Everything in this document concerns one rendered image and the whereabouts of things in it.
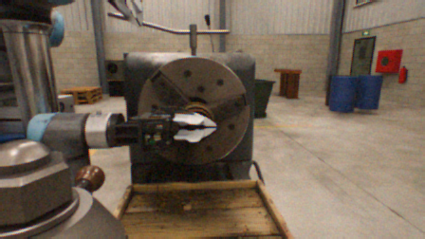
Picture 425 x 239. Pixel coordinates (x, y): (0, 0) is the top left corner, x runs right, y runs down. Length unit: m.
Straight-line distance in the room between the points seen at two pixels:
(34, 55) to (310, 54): 11.53
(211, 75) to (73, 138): 0.36
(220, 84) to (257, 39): 10.39
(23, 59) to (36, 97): 0.08
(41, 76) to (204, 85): 0.37
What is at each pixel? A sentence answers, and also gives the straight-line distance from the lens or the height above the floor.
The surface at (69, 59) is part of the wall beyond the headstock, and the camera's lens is 11.56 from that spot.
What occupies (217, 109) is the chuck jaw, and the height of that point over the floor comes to 1.11.
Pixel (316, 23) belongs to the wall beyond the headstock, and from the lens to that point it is 12.12.
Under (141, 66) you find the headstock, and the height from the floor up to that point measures 1.21.
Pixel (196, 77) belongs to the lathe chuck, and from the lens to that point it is 0.68.
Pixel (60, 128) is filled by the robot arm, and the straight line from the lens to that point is 0.55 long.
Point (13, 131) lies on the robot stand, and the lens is 0.88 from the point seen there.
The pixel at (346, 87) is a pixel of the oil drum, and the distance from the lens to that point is 6.95.
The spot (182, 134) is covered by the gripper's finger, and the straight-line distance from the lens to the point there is 0.54.
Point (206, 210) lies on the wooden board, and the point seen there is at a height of 0.89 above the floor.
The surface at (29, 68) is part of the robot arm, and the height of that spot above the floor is 1.21.
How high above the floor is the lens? 1.22
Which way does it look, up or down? 13 degrees down
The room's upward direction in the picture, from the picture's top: straight up
